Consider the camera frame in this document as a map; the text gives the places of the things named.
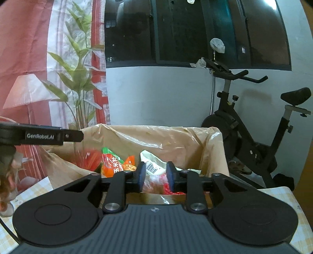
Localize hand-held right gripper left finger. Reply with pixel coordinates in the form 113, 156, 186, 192
64, 162, 146, 213

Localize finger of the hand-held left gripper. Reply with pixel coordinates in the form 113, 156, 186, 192
62, 130, 84, 142

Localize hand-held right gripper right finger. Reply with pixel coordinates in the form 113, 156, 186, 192
166, 162, 255, 213

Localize clear packet of red snacks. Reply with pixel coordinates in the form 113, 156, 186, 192
142, 171, 187, 196

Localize person's left hand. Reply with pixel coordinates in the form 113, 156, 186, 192
0, 159, 19, 213

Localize orange snack packet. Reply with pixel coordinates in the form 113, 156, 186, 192
122, 155, 138, 172

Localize red transparent snack packet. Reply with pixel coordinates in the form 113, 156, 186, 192
72, 148, 103, 173

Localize red snack packet green top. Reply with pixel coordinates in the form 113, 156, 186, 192
100, 147, 126, 178

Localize yellow checkered tablecloth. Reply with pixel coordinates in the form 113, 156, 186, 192
0, 176, 313, 254

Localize green leafy plant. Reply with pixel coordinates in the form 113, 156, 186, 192
40, 0, 105, 131

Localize brown sandals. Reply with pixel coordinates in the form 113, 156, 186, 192
227, 157, 253, 175

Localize black exercise bike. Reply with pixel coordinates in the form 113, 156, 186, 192
201, 58, 312, 190

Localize red and white printed curtain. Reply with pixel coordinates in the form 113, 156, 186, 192
0, 0, 112, 186

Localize metal pole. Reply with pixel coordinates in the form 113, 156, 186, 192
211, 70, 216, 115

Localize black cloth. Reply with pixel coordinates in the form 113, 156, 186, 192
273, 173, 295, 192

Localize crumpled white tissue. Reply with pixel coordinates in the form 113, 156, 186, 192
190, 57, 208, 69

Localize white plastic bag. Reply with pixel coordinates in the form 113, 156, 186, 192
210, 38, 226, 54

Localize dark glass window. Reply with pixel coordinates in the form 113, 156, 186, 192
104, 0, 292, 71

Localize black cable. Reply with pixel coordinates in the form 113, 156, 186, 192
0, 216, 21, 245

